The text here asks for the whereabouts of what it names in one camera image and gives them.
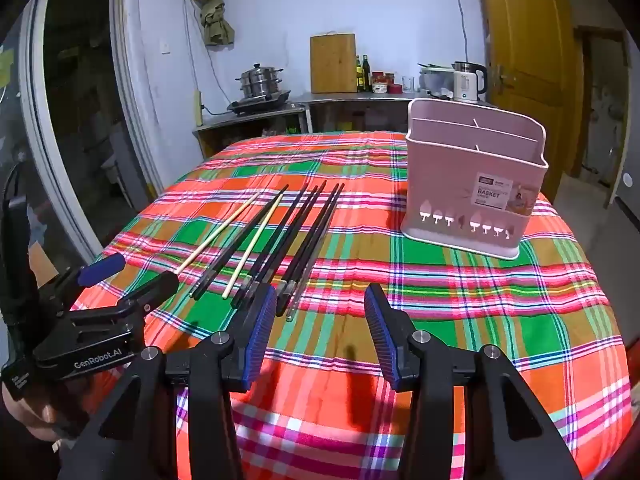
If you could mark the white electric kettle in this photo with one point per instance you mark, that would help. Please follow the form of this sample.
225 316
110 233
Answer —
465 85

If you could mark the grey refrigerator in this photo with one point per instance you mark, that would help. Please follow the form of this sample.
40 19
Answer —
627 210

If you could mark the person's left hand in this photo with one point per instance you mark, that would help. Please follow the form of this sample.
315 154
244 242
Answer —
35 415

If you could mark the wooden cutting board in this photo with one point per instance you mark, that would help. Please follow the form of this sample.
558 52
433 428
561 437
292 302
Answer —
332 65

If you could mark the grey rice cooker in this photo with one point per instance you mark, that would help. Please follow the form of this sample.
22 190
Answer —
432 82

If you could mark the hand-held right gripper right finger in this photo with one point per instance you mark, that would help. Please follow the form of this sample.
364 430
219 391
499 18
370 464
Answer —
380 335

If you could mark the yellow wooden door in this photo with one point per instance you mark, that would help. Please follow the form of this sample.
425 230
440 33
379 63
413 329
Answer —
525 35

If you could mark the plaid tablecloth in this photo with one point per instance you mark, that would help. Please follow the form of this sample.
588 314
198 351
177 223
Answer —
450 310

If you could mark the steel steamer pot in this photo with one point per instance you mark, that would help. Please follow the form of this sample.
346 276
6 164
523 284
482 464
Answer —
259 82

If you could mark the light wooden chopstick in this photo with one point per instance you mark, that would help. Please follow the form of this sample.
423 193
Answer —
220 232
252 245

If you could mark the black induction stove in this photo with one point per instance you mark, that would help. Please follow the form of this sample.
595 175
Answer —
260 102

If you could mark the bunch of black chopsticks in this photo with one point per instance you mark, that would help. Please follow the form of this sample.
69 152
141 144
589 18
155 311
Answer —
322 220

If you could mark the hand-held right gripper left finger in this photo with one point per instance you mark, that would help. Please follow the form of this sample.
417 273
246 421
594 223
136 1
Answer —
260 330

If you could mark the dark oil bottle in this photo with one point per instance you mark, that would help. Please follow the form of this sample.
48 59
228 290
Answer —
359 77
366 76

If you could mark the olive hanging cloth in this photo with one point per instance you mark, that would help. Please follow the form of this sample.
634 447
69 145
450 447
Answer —
215 15

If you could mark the pink plastic utensil basket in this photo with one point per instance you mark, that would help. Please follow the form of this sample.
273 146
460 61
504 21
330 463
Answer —
450 185

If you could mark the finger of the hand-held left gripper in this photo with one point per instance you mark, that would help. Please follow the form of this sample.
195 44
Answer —
102 265
150 289

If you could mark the clear glass cup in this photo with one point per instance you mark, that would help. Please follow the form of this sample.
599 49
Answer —
408 85

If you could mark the metal kitchen counter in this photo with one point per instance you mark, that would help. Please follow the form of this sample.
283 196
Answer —
350 99

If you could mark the glass sliding door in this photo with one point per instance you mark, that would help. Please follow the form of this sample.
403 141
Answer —
75 85

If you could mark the yellow power strip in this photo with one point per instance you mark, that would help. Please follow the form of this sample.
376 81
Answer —
198 110

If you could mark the low metal stand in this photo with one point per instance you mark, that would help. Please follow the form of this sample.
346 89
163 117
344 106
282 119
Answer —
250 120

